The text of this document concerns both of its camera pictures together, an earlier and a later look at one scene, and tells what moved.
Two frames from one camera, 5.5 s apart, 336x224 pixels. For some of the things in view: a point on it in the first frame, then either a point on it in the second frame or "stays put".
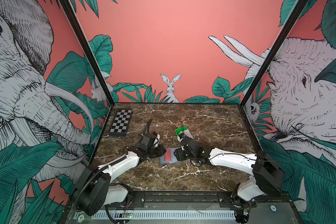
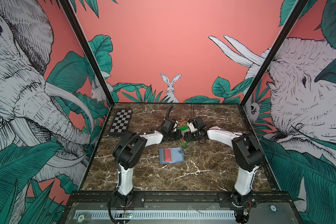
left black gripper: [161, 152] -> [179, 135]
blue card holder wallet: [169, 156] stays put
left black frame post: [92, 53] stays put
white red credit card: [168, 157] stays put
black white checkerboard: [121, 123] stays put
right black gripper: [179, 152] -> [189, 136]
